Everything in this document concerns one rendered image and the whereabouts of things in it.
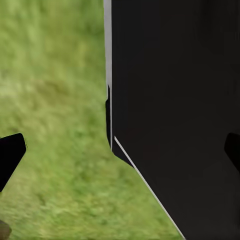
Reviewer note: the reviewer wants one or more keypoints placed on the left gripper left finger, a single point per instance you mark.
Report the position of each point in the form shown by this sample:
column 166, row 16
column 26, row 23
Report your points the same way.
column 12, row 150

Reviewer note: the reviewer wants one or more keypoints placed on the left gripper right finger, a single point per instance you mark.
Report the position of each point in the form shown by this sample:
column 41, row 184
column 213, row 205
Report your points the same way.
column 232, row 149

